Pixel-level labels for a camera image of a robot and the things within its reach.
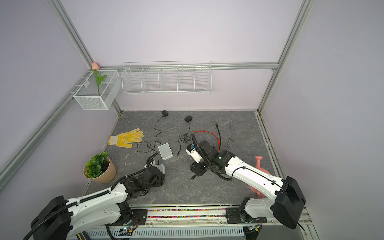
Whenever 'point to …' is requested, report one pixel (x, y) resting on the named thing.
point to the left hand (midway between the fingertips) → (159, 178)
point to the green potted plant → (99, 169)
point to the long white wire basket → (167, 77)
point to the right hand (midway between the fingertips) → (195, 166)
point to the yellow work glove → (134, 136)
